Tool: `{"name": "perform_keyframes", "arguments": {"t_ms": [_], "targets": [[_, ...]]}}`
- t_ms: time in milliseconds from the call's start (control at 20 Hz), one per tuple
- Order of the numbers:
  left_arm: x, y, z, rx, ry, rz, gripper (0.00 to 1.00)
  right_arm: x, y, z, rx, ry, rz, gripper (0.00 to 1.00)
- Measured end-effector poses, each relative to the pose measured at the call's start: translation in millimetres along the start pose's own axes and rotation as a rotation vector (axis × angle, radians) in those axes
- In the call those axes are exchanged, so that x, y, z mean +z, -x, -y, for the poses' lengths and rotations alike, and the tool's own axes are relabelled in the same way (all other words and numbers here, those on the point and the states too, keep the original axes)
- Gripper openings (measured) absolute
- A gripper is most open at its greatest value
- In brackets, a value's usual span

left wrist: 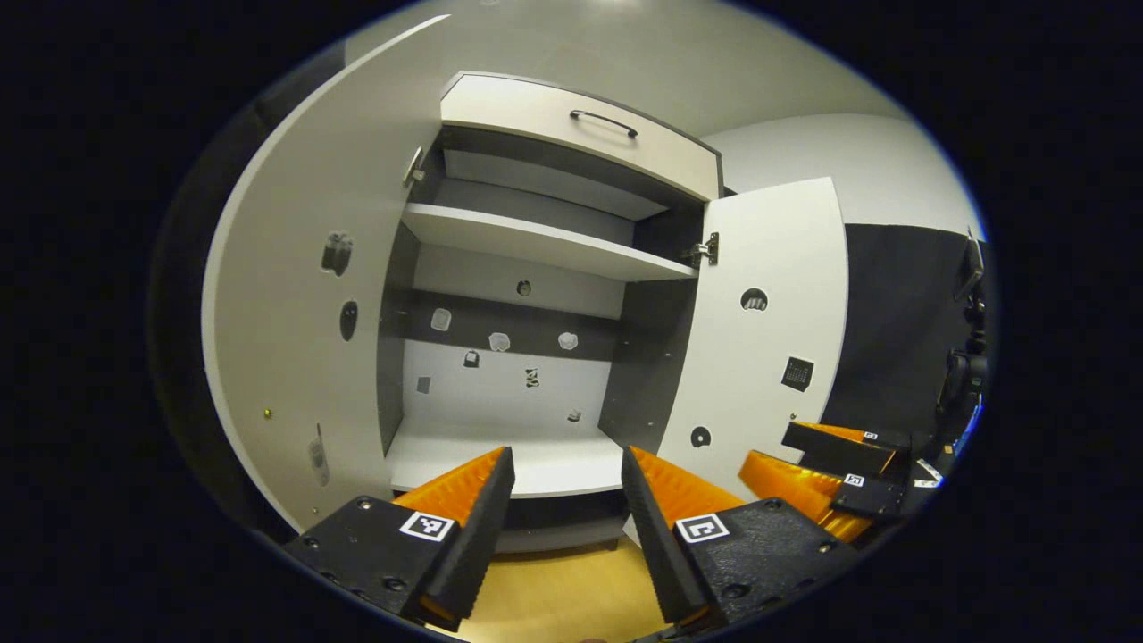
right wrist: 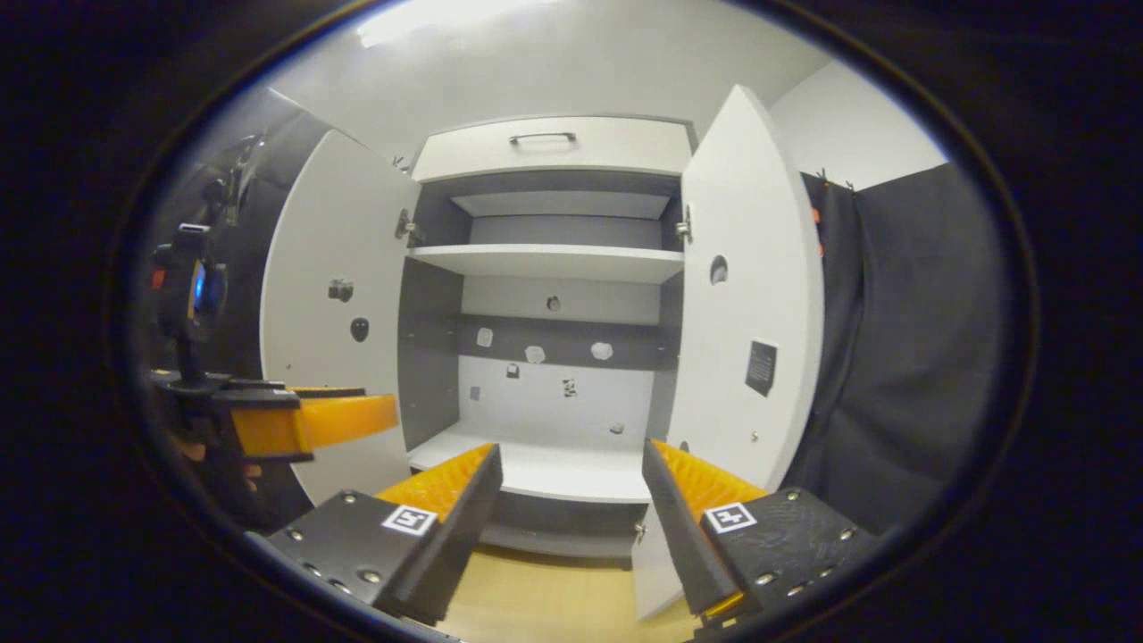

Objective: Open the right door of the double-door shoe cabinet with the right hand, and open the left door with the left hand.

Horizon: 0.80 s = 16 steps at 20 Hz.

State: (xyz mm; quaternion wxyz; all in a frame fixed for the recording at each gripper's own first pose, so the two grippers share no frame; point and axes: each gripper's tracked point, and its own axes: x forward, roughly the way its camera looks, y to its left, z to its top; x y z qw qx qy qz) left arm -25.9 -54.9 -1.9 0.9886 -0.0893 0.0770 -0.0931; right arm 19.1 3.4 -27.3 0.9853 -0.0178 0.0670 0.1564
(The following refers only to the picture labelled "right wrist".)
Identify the white cabinet shelf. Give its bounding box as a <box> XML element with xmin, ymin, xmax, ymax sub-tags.
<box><xmin>451</xmin><ymin>190</ymin><xmax>671</xmax><ymax>221</ymax></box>
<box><xmin>407</xmin><ymin>243</ymin><xmax>687</xmax><ymax>285</ymax></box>

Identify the white double-door shoe cabinet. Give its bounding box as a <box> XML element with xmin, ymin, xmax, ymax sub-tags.
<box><xmin>397</xmin><ymin>114</ymin><xmax>697</xmax><ymax>572</ymax></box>

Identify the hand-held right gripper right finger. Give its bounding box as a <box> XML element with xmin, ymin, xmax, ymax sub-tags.
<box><xmin>641</xmin><ymin>438</ymin><xmax>880</xmax><ymax>626</ymax></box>

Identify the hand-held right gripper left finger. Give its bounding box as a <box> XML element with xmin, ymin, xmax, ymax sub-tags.
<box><xmin>266</xmin><ymin>442</ymin><xmax>504</xmax><ymax>628</ymax></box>

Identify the white cabinet drawer front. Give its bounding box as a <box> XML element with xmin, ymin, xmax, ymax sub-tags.
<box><xmin>411</xmin><ymin>116</ymin><xmax>696</xmax><ymax>184</ymax></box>

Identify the white cabinet door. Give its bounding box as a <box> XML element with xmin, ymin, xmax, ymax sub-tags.
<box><xmin>631</xmin><ymin>85</ymin><xmax>824</xmax><ymax>622</ymax></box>
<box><xmin>259</xmin><ymin>129</ymin><xmax>422</xmax><ymax>505</ymax></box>

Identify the white cabinet bottom panel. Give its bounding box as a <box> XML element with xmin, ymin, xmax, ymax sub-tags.
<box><xmin>408</xmin><ymin>424</ymin><xmax>653</xmax><ymax>504</ymax></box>

